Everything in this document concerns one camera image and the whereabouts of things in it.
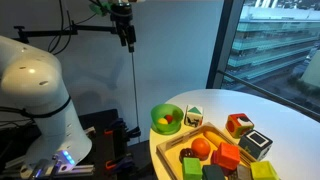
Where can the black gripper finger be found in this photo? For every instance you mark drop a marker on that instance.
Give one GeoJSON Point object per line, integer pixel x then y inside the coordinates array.
{"type": "Point", "coordinates": [131, 36]}
{"type": "Point", "coordinates": [122, 36]}

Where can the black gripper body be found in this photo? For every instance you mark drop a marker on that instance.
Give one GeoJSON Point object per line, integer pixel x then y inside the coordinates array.
{"type": "Point", "coordinates": [121, 15]}

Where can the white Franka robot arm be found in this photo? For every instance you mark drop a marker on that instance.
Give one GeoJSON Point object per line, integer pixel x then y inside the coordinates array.
{"type": "Point", "coordinates": [33, 83]}

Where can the green translucent bowl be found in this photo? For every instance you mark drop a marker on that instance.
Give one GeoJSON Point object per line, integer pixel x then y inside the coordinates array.
{"type": "Point", "coordinates": [158, 111]}

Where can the yellow banana toy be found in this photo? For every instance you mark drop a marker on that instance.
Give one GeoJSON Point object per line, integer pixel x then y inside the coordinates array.
{"type": "Point", "coordinates": [213, 137]}

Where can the orange fruit toy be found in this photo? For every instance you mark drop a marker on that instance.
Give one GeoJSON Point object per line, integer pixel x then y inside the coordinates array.
{"type": "Point", "coordinates": [200, 147]}

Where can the purple plum toy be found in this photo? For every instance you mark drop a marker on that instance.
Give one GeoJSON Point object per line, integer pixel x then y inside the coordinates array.
{"type": "Point", "coordinates": [186, 155]}

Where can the red toy block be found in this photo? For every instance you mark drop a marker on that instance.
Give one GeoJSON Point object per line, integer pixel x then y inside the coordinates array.
{"type": "Point", "coordinates": [227, 156]}

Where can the dark teal toy block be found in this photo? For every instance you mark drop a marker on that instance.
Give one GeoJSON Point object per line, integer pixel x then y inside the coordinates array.
{"type": "Point", "coordinates": [213, 172]}

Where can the grey toy block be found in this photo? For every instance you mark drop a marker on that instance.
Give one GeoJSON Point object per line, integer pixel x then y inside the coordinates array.
{"type": "Point", "coordinates": [243, 172]}

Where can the lime green toy block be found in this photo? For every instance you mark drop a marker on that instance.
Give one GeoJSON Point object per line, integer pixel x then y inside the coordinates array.
{"type": "Point", "coordinates": [264, 170]}

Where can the black clamp with orange trim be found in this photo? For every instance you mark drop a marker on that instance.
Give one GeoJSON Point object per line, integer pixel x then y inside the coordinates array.
{"type": "Point", "coordinates": [116, 130]}
{"type": "Point", "coordinates": [119, 164]}

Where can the small black clamp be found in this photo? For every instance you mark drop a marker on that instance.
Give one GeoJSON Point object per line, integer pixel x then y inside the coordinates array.
{"type": "Point", "coordinates": [135, 132]}

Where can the white cube with green triangle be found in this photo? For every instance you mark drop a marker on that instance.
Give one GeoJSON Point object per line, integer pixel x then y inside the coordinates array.
{"type": "Point", "coordinates": [194, 116]}

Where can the black equipment stand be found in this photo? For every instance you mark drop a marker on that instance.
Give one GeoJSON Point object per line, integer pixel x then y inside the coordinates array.
{"type": "Point", "coordinates": [96, 146]}

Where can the wooden tray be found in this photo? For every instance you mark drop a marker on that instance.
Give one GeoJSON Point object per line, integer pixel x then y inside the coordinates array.
{"type": "Point", "coordinates": [166, 146]}

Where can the red and green picture cube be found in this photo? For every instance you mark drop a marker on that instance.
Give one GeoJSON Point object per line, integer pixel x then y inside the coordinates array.
{"type": "Point", "coordinates": [238, 126]}

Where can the glass office building outside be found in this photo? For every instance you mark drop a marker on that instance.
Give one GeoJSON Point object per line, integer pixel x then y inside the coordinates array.
{"type": "Point", "coordinates": [273, 36]}

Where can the dark window railing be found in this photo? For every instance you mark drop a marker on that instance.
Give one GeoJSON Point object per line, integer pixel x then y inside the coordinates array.
{"type": "Point", "coordinates": [266, 91]}

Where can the navy and white picture cube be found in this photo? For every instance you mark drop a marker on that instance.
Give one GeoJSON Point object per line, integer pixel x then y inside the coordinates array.
{"type": "Point", "coordinates": [255, 144]}

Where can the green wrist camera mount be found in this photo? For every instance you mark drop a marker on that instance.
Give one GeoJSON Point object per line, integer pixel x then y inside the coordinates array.
{"type": "Point", "coordinates": [100, 8]}

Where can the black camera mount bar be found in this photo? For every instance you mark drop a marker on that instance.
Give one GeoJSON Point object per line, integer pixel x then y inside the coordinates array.
{"type": "Point", "coordinates": [50, 33]}

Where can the dark window frame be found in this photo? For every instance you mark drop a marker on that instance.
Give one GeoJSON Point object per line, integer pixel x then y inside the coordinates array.
{"type": "Point", "coordinates": [223, 40]}

